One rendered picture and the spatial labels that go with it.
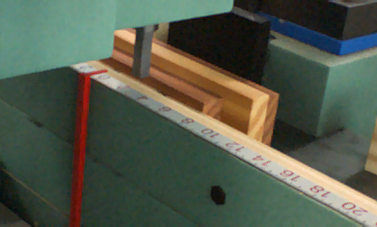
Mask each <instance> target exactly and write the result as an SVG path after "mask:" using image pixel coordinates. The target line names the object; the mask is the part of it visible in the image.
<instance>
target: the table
mask: <svg viewBox="0 0 377 227"><path fill-rule="evenodd" d="M341 129H343V130H342V131H339V129H338V130H335V131H332V132H329V133H327V134H325V135H321V136H319V137H316V136H314V135H310V134H308V133H307V132H304V131H302V130H299V129H298V128H295V127H294V126H292V125H288V124H287V123H285V122H283V121H280V120H279V119H277V118H274V125H273V129H272V136H271V144H270V147H271V148H273V149H274V150H277V151H279V152H281V154H284V155H286V156H287V157H290V158H292V159H295V160H296V161H298V162H300V163H301V164H304V165H306V166H307V167H310V168H313V169H314V170H316V171H318V172H319V173H321V174H324V175H325V176H328V177H330V178H333V179H334V180H335V181H338V182H339V183H341V184H344V185H345V186H348V187H349V188H352V189H353V190H354V191H357V192H358V193H360V194H363V195H366V196H368V197H369V198H371V199H373V200H374V201H377V174H373V173H372V172H371V171H366V170H365V169H364V167H365V162H366V159H367V156H368V150H369V147H370V145H371V140H370V139H368V138H365V137H364V136H363V135H360V134H358V133H356V132H353V131H349V130H348V129H346V128H341ZM0 160H1V162H2V163H1V167H3V168H4V169H6V170H7V171H9V172H10V173H11V174H13V175H14V176H15V177H17V178H19V179H20V181H22V182H23V183H25V184H26V185H27V186H29V187H30V188H31V189H32V190H33V191H35V192H36V193H38V194H39V195H41V196H42V197H43V198H45V199H46V200H48V201H49V203H51V204H53V205H54V206H56V207H57V208H59V210H61V211H62V212H63V213H64V214H66V215H67V216H68V217H70V209H71V188H72V177H73V166H74V144H72V143H71V142H69V141H67V140H65V139H64V138H63V137H61V136H59V135H58V134H57V133H56V132H53V131H52V130H50V129H49V128H47V127H46V126H44V125H42V124H41V123H39V122H37V121H35V120H34V119H33V118H32V117H30V115H27V114H26V113H23V111H20V110H19V109H18V108H16V107H15V106H12V105H11V104H9V103H7V101H5V100H4V99H2V98H0ZM80 226H82V227H202V226H199V225H198V224H196V223H195V222H192V221H191V220H190V219H189V218H188V217H187V216H185V215H183V214H181V213H180V212H178V211H176V210H175V209H173V208H172V207H170V206H168V205H167V204H165V203H164V202H162V201H161V200H159V199H158V198H157V197H155V196H153V195H151V194H150V193H148V192H146V190H143V189H142V188H141V187H139V186H137V185H136V184H135V183H132V181H130V180H128V179H127V178H125V177H124V176H121V175H120V174H119V173H117V172H116V171H114V170H112V169H111V168H110V167H108V166H106V164H103V163H102V162H100V161H98V159H95V158H93V157H91V156H90V155H89V154H87V153H86V157H85V167H84V176H83V196H82V205H81V215H80Z"/></svg>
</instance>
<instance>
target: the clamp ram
mask: <svg viewBox="0 0 377 227"><path fill-rule="evenodd" d="M271 24H272V21H271V20H269V19H267V18H265V17H261V16H260V15H258V14H253V13H249V12H248V11H245V10H242V9H241V8H238V7H235V6H233V7H232V9H231V11H230V12H228V13H220V14H210V15H205V16H201V17H193V18H189V19H186V20H177V21H174V22H169V29H168V41H167V44H168V45H170V46H172V47H173V48H175V49H178V50H182V51H184V52H185V53H188V54H189V55H191V56H195V57H196V58H199V59H202V60H204V61H205V62H207V63H210V64H211V65H215V66H217V67H218V68H221V69H223V70H226V71H228V72H231V73H233V74H234V75H237V76H238V77H242V78H243V79H247V80H248V81H250V82H253V83H254V84H255V85H259V86H262V75H263V71H264V64H265V63H267V61H268V60H269V59H270V55H271V48H270V41H273V40H277V39H276V38H275V37H274V36H273V35H272V34H270V31H271Z"/></svg>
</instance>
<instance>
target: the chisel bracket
mask: <svg viewBox="0 0 377 227"><path fill-rule="evenodd" d="M233 4H234V0H117V5H116V13H115V31H120V30H123V29H132V28H133V29H135V30H136V31H138V32H156V31H157V30H159V23H165V22H174V21H177V20H186V19H189V18H193V17H201V16H205V15H210V14H220V13H228V12H230V11H231V9H232V7H233Z"/></svg>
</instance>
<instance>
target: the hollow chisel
mask: <svg viewBox="0 0 377 227"><path fill-rule="evenodd" d="M152 39H153V32H138V31H136V32H135V39H134V54H133V67H132V75H134V76H135V77H138V78H143V77H148V76H149V71H150V65H151V57H152Z"/></svg>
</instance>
